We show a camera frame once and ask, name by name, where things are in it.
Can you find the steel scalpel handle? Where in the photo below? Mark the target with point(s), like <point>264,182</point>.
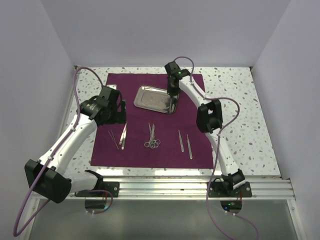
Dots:
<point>189,147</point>
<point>181,141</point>

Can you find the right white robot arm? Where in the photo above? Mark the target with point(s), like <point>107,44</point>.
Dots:
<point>209,120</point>

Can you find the thin steel tweezers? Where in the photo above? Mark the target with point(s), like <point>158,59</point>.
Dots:
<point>113,138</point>

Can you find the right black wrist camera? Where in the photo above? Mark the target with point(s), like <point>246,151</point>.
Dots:
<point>172,69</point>

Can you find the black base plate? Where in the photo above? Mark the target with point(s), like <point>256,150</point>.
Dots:
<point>218,189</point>
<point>113,187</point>

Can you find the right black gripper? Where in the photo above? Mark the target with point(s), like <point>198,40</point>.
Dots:
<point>170,92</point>

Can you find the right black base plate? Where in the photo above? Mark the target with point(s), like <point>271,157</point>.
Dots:
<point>218,189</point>

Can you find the purple cloth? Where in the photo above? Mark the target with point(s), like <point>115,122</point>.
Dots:
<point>168,154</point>

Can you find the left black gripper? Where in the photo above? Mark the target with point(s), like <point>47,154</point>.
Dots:
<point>119,116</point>

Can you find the steel scissors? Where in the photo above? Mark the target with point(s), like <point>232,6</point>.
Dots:
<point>158,142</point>

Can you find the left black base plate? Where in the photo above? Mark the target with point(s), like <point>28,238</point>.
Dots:
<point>113,187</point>

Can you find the steel forceps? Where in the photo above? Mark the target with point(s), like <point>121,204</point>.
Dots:
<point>154,141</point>

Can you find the steel clamp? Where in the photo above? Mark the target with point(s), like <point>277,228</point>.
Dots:
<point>148,143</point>

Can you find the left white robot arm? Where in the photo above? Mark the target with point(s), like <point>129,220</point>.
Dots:
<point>47,176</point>

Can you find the steel instrument tray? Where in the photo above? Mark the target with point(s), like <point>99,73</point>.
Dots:
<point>155,99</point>

